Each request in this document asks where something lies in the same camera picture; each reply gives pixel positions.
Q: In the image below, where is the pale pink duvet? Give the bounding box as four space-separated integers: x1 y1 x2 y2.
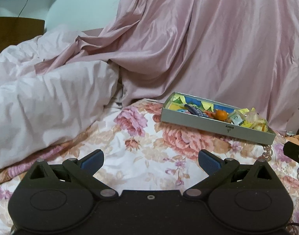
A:
0 28 119 170

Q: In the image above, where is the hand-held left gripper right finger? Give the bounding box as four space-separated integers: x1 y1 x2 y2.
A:
183 149 277 200

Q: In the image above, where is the wooden headboard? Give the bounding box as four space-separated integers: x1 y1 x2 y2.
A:
0 17 45 55

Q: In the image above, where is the pink satin curtain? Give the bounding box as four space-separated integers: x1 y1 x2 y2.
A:
34 0 299 135

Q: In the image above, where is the painted yellow blue paper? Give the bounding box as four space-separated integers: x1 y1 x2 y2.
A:
168 94 256 118

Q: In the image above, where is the grey cardboard box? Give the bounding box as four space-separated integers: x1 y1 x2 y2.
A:
161 92 276 145

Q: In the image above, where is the floral bedsheet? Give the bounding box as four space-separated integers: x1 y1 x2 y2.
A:
0 98 299 235

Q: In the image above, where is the dark blue snack packet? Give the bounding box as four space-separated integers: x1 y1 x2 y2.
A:
184 104 206 117

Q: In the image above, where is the translucent yellow bread packet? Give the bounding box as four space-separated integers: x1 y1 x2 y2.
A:
240 108 269 131

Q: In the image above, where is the black cable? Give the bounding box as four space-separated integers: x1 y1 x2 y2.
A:
19 0 35 17

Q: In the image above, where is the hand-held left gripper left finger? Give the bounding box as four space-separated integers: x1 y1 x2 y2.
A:
25 149 119 200

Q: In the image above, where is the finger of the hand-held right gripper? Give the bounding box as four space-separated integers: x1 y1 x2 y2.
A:
283 141 299 174

